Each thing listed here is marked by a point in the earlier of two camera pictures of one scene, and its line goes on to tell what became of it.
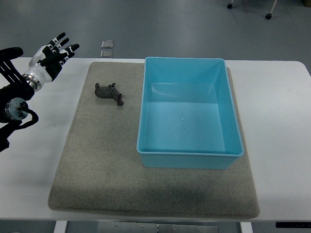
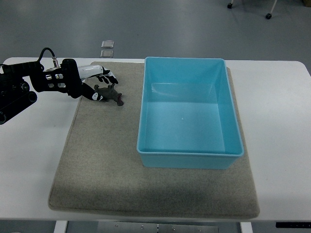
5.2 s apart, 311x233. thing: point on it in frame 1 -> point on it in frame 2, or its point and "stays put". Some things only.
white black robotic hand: (46, 63) -> (101, 73)
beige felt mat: (99, 172) stays put
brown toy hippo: (109, 92) stays put
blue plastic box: (187, 118) stays put
